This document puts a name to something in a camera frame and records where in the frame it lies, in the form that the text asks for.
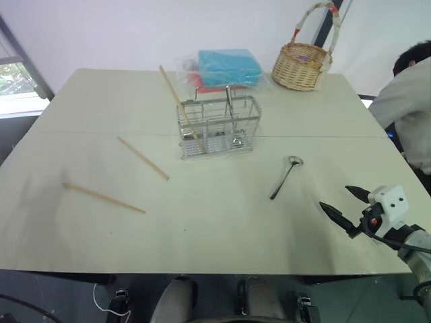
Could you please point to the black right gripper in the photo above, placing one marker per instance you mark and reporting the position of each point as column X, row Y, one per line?
column 370, row 220

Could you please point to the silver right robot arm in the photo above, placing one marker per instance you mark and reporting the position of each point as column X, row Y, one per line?
column 417, row 250

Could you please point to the dark metal spoon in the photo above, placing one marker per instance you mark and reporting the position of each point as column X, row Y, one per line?
column 286, row 176

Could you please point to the person in white shirt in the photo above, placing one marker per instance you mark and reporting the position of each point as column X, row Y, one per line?
column 409, row 97

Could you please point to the grey rounded robot leg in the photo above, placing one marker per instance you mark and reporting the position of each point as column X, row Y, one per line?
column 175, row 301
column 261, row 299

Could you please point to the blue folded cloth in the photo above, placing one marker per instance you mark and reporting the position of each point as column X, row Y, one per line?
column 229, row 67

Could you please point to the red folded cloth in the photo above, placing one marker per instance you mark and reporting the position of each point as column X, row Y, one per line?
column 205, row 88

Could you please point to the wooden chopstick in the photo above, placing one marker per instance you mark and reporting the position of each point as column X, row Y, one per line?
column 143, row 158
column 182, row 106
column 104, row 198

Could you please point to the clear plastic bag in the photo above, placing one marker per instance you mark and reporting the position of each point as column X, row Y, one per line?
column 183, row 72

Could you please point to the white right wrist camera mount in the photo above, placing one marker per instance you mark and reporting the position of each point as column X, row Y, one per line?
column 390, row 202

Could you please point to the black table base bracket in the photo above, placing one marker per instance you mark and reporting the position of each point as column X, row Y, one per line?
column 118, row 304
column 304, row 307

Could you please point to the dark upright post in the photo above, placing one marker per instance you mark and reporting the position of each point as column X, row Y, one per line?
column 331, row 23

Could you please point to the window with grey frame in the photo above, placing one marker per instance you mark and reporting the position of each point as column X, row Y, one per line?
column 18, row 80

